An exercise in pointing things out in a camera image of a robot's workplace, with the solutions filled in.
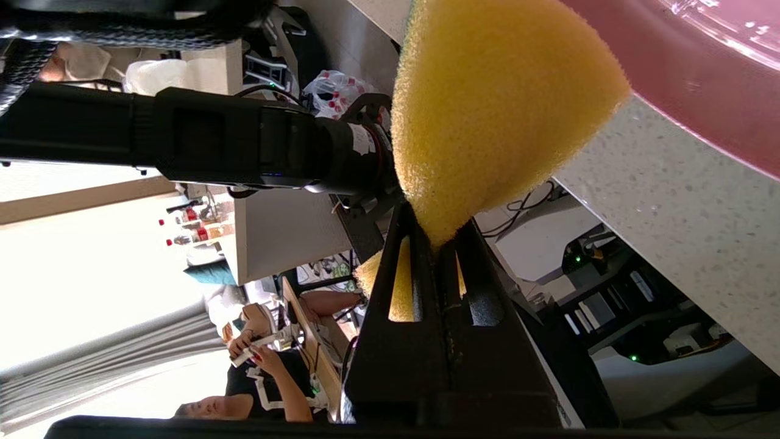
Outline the pink round plate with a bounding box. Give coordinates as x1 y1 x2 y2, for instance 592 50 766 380
561 0 780 180

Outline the wooden window beam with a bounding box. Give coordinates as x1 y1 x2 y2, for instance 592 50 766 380
0 176 179 225

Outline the grey curtain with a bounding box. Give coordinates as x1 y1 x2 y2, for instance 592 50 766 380
0 302 227 430

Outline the plastic bag red print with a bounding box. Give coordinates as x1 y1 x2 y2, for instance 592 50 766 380
303 70 380 120

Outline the teal cushion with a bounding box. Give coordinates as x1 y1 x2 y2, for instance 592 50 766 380
183 261 237 286

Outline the seated person dark shirt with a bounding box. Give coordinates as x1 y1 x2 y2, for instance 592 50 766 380
174 290 366 423

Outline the yellow sponge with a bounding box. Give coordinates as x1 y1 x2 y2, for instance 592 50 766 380
353 0 632 324

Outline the white plastic bag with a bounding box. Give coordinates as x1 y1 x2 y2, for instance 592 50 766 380
125 59 191 96

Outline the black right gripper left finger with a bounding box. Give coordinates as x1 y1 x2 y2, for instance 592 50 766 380
343 203 452 426

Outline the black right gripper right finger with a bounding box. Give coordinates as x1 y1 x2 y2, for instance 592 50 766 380
439 218 555 396

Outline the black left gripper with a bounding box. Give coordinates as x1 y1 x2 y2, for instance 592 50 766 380
314 116 404 202

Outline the clear bottle red cap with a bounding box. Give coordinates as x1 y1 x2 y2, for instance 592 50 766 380
158 206 203 227
166 224 235 248

